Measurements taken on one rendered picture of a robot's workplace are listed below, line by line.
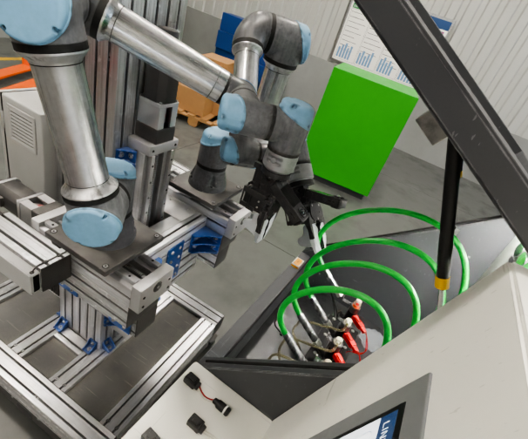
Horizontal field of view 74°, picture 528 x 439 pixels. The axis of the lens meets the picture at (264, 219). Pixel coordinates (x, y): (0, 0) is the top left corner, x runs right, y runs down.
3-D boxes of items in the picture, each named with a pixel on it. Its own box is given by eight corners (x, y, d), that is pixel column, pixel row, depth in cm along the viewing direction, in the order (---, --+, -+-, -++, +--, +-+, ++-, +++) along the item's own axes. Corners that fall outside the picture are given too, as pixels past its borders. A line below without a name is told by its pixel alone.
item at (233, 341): (288, 280, 145) (301, 251, 137) (297, 286, 144) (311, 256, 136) (192, 390, 96) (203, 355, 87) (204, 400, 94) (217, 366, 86)
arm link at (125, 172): (136, 198, 102) (141, 156, 94) (127, 225, 91) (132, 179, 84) (91, 190, 98) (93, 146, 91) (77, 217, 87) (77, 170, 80)
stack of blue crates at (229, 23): (207, 77, 708) (220, 11, 644) (220, 77, 747) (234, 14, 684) (260, 101, 677) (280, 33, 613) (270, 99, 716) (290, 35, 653)
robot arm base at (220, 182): (179, 180, 136) (184, 158, 131) (202, 171, 149) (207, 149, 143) (211, 198, 133) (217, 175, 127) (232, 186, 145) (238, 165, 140)
